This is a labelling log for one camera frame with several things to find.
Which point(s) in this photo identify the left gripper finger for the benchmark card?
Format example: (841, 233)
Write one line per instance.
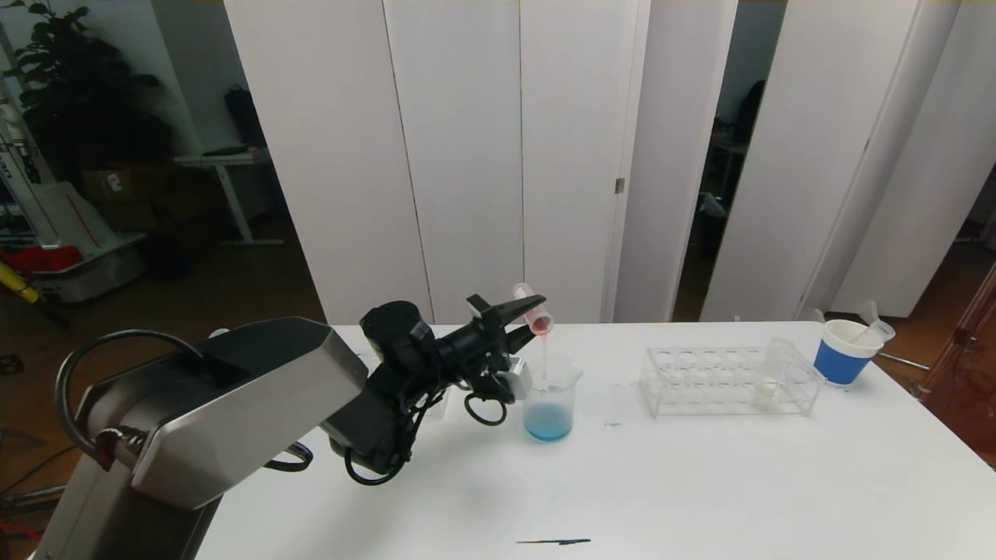
(506, 308)
(520, 338)

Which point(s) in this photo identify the test tube with yellow pigment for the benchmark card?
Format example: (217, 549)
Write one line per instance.
(764, 393)

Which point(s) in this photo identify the yellow tool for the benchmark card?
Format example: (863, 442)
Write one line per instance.
(17, 286)

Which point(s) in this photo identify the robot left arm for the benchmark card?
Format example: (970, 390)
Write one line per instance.
(233, 404)

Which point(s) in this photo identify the white standing desk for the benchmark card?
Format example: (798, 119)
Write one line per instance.
(226, 159)

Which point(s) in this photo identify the cardboard box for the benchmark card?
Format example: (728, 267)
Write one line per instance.
(117, 185)

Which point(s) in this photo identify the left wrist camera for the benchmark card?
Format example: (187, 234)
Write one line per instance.
(517, 379)

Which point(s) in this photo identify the white three-panel folding screen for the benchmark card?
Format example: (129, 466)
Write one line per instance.
(459, 155)

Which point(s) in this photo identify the white partition panel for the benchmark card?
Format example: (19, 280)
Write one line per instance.
(949, 117)
(817, 78)
(669, 117)

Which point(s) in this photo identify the brown wooden stand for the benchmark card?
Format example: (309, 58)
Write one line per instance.
(965, 373)

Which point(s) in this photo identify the clear glass beaker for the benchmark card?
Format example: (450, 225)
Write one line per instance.
(548, 424)

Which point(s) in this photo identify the white equipment base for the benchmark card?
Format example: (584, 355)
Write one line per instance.
(93, 274)

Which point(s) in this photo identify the test tube with red pigment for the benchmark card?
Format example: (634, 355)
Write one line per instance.
(535, 313)
(875, 333)

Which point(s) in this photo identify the black backpack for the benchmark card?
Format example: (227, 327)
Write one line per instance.
(245, 117)

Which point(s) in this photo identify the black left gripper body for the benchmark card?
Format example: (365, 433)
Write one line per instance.
(488, 322)

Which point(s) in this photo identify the chrome floor leg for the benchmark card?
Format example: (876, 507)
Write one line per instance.
(901, 362)

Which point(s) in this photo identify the white leaning board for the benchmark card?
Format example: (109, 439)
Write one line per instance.
(66, 216)

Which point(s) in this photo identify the grey metal bar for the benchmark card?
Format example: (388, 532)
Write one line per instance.
(31, 498)

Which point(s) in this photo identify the white partition foot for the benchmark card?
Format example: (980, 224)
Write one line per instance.
(867, 311)

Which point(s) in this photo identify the dark green potted plant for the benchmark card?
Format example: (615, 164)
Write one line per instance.
(78, 85)

